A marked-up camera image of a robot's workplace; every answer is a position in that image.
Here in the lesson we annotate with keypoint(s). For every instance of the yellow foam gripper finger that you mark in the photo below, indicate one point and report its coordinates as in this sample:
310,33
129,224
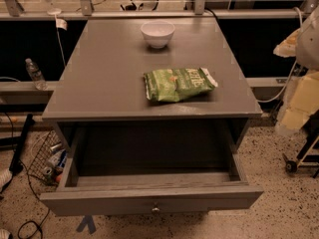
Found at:
300,102

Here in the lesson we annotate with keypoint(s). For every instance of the grey top drawer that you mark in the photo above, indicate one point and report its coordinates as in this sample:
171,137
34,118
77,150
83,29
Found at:
84,190

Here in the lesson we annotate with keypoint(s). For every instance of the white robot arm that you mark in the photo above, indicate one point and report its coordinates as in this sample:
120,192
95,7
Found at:
303,44

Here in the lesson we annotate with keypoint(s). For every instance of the grey wooden drawer cabinet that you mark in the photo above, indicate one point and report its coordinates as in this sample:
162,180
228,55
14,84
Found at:
103,90

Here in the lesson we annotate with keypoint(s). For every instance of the black wheeled cart base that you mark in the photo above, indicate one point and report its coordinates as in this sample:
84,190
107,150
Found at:
305,158

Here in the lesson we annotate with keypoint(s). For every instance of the green chip bag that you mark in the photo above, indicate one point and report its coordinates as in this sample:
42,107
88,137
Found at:
176,85

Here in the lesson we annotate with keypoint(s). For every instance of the white ceramic bowl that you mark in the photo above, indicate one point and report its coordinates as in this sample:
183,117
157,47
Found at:
157,33

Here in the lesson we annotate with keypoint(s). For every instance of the blue tape cross mark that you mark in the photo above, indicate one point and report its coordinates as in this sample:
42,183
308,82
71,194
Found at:
87,222

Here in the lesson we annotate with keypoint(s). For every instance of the clear plastic water bottle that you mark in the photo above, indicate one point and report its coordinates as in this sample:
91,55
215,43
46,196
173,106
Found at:
36,75

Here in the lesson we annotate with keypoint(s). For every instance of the black stand leg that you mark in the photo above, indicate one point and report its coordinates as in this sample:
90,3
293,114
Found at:
14,166

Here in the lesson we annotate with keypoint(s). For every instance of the wire basket with cans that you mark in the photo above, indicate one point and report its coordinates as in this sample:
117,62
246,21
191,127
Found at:
49,161

